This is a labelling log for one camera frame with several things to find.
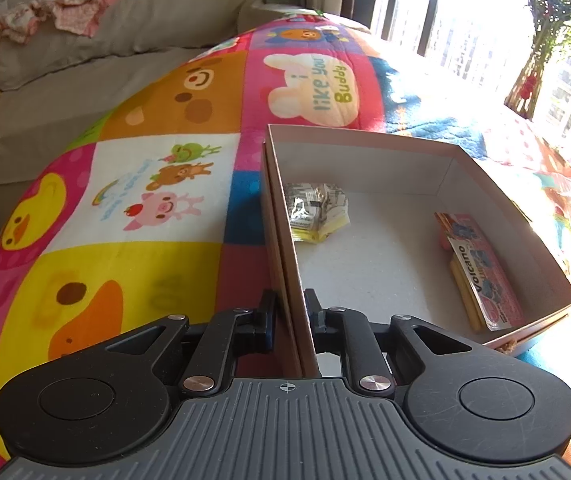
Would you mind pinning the colourful cartoon play mat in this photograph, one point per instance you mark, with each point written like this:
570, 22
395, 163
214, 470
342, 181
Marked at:
157, 207

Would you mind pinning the pink floral cloth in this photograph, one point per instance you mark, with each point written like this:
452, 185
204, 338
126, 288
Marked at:
77, 17

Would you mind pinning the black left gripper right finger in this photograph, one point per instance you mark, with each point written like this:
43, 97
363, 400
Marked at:
359, 343

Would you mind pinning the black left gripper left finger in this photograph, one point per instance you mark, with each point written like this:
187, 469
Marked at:
215, 347

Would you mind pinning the pink Volcano snack packet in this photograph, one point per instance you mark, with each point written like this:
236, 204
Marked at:
487, 295

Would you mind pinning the white cardboard box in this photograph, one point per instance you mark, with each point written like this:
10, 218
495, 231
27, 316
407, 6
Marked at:
388, 260

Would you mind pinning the beige sofa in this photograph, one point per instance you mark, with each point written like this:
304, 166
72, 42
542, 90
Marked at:
57, 85

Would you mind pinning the newspaper print snack packet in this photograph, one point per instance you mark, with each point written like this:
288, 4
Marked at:
315, 211

